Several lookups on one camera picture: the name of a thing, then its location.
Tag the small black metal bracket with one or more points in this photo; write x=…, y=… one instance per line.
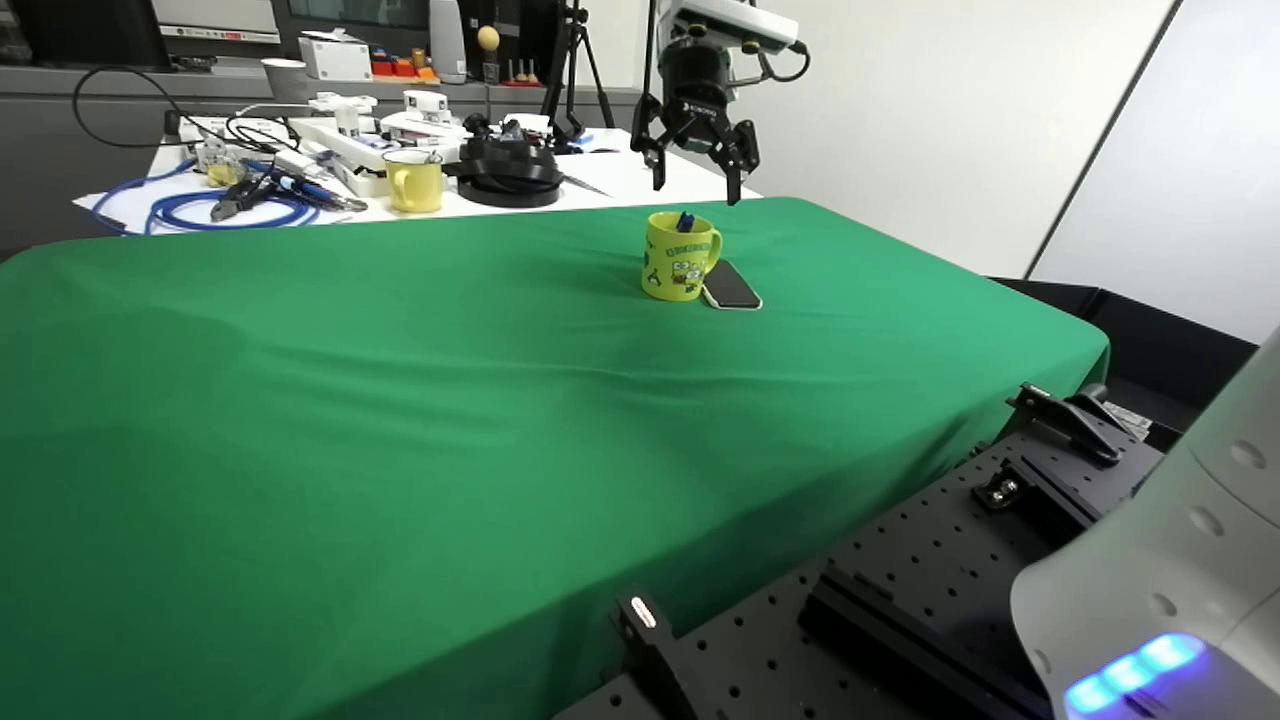
x=1000, y=490

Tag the white table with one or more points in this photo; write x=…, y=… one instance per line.
x=640, y=175

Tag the black pliers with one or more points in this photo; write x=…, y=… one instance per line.
x=238, y=198

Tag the black smartphone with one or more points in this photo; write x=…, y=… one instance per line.
x=731, y=285

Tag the plain yellow mug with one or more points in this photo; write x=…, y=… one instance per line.
x=413, y=185

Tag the black toggle clamp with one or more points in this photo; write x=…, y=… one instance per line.
x=655, y=650
x=1075, y=420

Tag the row of coloured blocks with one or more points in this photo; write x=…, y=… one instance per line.
x=400, y=68

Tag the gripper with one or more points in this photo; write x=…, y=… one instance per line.
x=698, y=78

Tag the grey cylindrical speaker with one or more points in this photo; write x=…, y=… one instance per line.
x=447, y=40

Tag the blue marker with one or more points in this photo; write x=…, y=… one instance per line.
x=685, y=221

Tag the black round device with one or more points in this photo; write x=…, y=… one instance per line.
x=508, y=170

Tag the wooden ball on stand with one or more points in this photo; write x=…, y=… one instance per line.
x=488, y=40

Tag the monitor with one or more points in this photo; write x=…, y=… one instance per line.
x=215, y=18

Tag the camera on tripod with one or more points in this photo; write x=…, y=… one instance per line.
x=572, y=70

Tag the white paper cup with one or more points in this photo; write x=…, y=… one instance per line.
x=284, y=80

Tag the black storage bin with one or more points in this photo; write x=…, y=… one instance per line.
x=1150, y=350

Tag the green tablecloth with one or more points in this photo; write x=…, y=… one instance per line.
x=400, y=400

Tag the yellow cartoon print mug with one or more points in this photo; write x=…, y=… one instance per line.
x=672, y=262

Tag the white cardboard box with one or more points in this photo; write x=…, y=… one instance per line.
x=335, y=58

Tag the white power strip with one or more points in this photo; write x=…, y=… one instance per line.
x=345, y=150

